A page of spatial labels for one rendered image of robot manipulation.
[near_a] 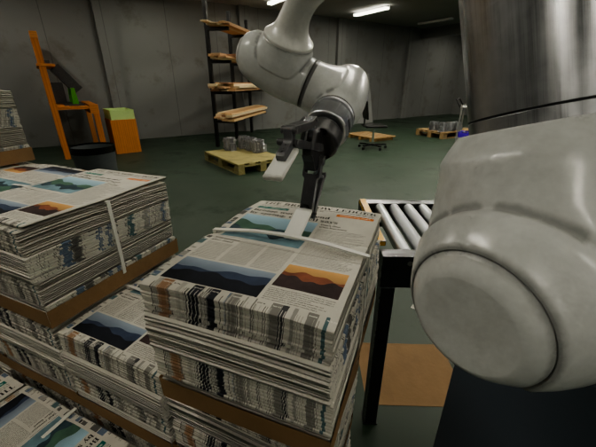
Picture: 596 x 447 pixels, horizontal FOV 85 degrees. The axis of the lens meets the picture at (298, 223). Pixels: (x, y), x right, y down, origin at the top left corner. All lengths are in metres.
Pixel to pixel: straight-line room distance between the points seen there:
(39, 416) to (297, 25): 1.03
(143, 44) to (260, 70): 8.57
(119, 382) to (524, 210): 0.73
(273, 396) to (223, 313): 0.13
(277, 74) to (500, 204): 0.54
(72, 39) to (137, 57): 1.23
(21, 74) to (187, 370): 8.75
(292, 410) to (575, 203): 0.39
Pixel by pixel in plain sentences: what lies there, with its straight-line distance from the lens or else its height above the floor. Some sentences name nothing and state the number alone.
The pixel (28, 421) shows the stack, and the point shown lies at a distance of 1.07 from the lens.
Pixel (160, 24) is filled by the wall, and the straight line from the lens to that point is 9.41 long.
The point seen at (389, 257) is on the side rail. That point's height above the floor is 0.80.
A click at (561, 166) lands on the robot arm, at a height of 1.26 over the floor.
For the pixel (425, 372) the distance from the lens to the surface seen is 1.87.
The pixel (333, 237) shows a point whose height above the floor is 1.06.
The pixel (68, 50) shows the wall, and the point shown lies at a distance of 9.11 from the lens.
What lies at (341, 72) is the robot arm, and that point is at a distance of 0.73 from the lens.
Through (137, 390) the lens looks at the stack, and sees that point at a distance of 0.77.
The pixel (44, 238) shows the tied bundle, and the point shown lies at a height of 1.03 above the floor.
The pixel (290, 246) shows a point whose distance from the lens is 0.55.
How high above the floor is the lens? 1.31
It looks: 24 degrees down
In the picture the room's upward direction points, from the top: straight up
